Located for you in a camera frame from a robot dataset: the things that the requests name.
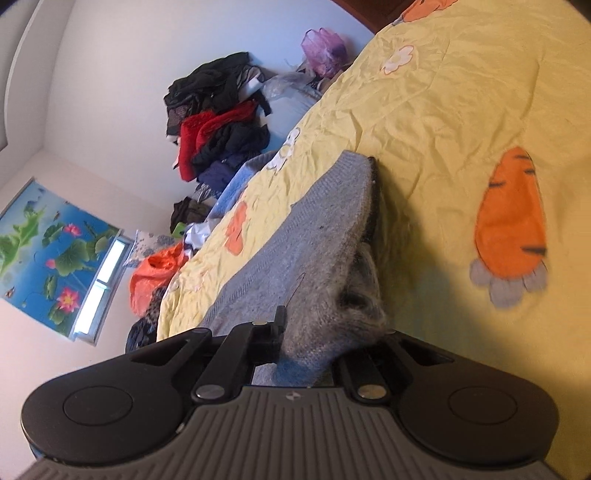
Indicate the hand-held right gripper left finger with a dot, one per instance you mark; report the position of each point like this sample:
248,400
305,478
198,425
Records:
268,341

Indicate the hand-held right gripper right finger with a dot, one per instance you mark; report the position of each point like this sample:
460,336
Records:
364,374

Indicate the grey sweater with navy sleeves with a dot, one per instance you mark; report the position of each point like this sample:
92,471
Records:
314,230

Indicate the dark clothes heap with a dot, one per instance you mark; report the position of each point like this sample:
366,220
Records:
138,337

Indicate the black clothes pile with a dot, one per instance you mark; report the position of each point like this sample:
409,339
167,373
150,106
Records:
207,83

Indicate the leopard print cloth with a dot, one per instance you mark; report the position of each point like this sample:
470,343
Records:
154,309

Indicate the white crumpled cloth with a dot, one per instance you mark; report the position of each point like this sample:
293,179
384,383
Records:
198,235

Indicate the orange plastic bag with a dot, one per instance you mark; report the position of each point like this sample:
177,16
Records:
147,277

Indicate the green cloth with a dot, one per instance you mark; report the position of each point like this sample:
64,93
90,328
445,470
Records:
178,228

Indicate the dark brown cloth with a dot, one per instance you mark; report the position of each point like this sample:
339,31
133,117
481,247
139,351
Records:
189,212

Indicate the light blue knit sweater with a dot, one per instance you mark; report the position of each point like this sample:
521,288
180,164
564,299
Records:
235,189

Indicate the floral pillow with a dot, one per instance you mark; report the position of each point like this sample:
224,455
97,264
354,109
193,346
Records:
147,242

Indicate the houndstooth cloth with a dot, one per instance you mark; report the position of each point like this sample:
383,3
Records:
205,191

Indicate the navy garment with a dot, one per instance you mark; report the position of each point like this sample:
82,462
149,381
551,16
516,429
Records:
217,175

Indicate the window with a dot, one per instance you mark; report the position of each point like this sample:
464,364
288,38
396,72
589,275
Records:
104,277

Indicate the black jacket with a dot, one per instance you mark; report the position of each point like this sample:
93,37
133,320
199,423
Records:
231,143

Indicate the red garment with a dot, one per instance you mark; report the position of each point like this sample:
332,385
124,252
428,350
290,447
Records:
191,138

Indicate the lotus print roller blind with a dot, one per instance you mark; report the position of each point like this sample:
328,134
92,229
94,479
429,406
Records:
37,240

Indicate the clear plastic bag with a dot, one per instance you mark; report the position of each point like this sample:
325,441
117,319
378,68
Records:
281,85

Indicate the yellow carrot print quilt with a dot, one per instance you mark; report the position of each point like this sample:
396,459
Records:
438,115

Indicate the pink plastic bag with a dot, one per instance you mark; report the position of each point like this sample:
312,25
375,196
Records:
323,50

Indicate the brown wooden door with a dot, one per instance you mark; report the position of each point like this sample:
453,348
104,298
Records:
369,11

